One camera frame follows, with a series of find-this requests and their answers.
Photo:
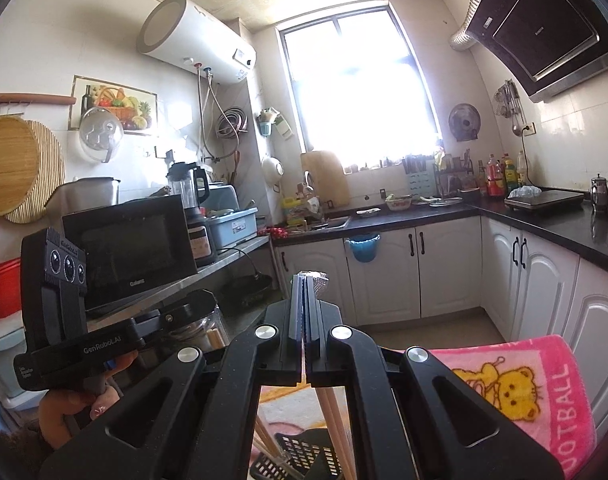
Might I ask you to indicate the small steel kettle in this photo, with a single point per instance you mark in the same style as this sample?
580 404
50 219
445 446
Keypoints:
599 192

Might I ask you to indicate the black electric cooker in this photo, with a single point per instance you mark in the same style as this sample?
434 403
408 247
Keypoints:
201 245

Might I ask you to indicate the kitchen window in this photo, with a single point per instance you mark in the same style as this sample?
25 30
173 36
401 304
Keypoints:
359 85

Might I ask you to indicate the silver exhaust duct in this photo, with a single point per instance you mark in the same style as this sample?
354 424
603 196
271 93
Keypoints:
464 30

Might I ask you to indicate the row of condiment bottles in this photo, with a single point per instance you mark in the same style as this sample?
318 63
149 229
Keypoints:
499 177

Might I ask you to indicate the light blue plastic bin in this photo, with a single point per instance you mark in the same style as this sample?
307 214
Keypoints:
233 225

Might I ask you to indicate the black induction cooktop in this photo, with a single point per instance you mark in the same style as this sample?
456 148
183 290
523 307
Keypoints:
549 199

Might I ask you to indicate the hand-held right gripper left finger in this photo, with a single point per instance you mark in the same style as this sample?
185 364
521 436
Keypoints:
290 340

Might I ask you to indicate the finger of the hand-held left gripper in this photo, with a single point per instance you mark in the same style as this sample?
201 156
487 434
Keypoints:
183 312

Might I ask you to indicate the black wok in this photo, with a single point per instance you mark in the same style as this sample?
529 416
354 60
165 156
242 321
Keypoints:
246 290

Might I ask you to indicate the white base cabinets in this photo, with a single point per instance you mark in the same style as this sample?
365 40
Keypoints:
444 270

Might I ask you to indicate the white wall socket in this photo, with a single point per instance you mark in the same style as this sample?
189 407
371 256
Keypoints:
529 128

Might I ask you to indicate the grey knife block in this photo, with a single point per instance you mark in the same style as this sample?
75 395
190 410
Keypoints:
419 177

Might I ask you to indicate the metal pot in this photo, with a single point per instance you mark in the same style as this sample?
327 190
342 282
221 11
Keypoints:
91 191

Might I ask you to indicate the white water heater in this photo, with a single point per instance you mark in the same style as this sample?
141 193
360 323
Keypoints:
198 35

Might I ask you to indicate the round woven bamboo mat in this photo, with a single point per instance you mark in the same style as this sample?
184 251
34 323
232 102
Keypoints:
51 180

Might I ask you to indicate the fruit wall picture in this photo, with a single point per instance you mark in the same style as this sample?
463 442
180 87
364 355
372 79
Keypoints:
113 102

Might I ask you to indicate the teal wall holder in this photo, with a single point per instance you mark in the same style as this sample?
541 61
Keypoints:
273 122

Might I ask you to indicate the pale blue appliance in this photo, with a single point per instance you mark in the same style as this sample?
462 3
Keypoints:
223 197

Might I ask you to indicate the round wooden tray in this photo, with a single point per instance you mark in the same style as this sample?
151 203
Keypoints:
8 167

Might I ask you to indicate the black blender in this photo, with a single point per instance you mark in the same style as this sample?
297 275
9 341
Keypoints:
186 190

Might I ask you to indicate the round grey wall fan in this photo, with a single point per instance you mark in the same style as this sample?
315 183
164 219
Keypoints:
465 121

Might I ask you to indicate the red bucket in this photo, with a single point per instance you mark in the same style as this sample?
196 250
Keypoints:
1 290

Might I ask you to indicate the wooden rolling pin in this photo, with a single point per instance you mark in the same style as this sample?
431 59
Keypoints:
28 99

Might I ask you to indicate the small hanging kitchen tools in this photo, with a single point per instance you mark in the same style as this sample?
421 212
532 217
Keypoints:
510 105

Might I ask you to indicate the person's left hand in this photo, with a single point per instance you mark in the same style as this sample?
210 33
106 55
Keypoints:
58 415

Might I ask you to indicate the black range hood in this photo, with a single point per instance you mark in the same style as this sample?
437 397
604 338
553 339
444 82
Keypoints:
544 25

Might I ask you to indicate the pink printed blanket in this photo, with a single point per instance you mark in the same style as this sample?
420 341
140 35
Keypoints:
534 375

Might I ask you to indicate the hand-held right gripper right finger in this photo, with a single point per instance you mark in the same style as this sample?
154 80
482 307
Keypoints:
316 340

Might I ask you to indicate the black microwave oven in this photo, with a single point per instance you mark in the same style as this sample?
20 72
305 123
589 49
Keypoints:
133 250

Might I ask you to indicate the blue hanging trash bin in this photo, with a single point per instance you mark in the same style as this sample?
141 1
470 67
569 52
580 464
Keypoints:
362 250

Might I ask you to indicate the black spice rack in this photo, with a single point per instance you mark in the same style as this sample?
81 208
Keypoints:
456 175

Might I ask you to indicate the dark green plastic utensil holder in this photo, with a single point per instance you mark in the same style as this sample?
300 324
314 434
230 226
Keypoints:
304 450

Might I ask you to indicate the beige cutting board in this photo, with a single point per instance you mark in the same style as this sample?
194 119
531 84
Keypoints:
324 177

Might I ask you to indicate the black countertop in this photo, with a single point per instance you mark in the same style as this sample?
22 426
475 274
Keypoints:
559 230

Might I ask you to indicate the round pot lid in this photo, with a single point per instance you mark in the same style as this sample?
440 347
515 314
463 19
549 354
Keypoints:
101 135

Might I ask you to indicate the pale blue storage bin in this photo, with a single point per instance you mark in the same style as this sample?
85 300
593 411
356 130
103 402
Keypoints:
8 360

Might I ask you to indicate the white floral bowl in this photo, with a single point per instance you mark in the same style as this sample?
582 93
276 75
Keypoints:
398 202

